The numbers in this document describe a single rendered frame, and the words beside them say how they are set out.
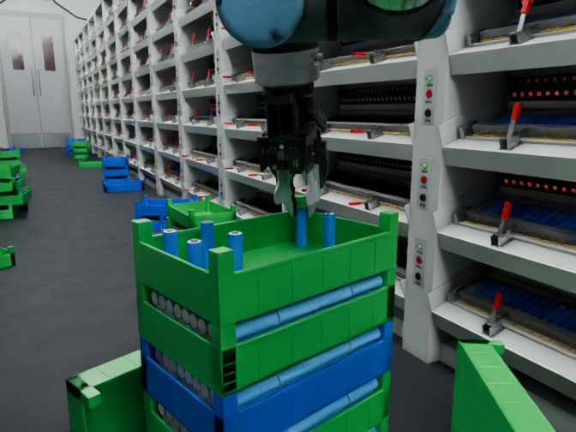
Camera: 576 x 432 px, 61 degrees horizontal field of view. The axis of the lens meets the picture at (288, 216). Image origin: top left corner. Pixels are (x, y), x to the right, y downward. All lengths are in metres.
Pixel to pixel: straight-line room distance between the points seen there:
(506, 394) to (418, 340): 0.50
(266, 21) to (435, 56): 0.73
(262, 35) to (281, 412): 0.42
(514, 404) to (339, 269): 0.35
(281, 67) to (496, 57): 0.55
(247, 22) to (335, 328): 0.38
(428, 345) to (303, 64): 0.84
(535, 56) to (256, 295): 0.71
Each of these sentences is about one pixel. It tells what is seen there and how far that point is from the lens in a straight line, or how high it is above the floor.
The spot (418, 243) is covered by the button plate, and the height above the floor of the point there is 0.30.
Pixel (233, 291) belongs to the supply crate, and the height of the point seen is 0.44.
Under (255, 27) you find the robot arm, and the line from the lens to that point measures 0.51.
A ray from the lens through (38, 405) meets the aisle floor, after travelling 1.24.
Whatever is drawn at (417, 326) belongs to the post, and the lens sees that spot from 1.30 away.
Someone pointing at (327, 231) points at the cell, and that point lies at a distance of 0.73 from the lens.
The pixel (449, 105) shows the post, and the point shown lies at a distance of 1.17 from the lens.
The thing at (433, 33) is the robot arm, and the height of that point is 0.69.
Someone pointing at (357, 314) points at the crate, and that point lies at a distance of 0.67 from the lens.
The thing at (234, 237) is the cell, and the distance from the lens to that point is 0.61.
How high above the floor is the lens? 0.62
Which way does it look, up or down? 12 degrees down
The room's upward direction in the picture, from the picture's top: straight up
